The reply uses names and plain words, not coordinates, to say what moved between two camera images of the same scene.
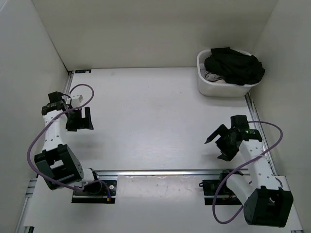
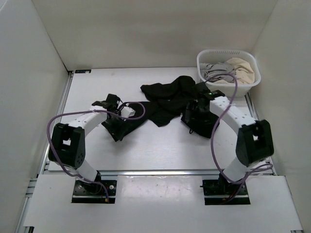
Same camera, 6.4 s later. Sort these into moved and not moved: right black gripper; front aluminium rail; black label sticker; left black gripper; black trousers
Moved: left black gripper; right black gripper; black trousers
Not moved: black label sticker; front aluminium rail
